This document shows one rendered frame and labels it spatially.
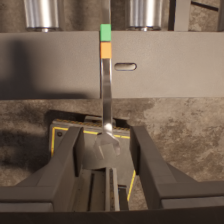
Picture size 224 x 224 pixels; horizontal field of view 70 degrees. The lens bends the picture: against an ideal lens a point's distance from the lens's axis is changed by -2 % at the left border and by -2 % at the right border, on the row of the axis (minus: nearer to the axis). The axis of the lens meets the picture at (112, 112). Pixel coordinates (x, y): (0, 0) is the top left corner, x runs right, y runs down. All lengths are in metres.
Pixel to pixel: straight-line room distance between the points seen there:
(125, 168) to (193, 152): 0.80
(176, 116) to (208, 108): 0.31
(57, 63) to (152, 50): 0.13
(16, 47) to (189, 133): 1.62
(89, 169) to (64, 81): 1.14
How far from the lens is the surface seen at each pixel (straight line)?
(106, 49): 0.22
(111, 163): 1.30
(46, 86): 0.25
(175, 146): 1.73
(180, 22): 0.68
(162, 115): 1.55
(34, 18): 0.53
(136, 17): 0.51
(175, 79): 0.25
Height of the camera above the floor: 1.39
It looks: 73 degrees down
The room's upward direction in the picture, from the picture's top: 175 degrees clockwise
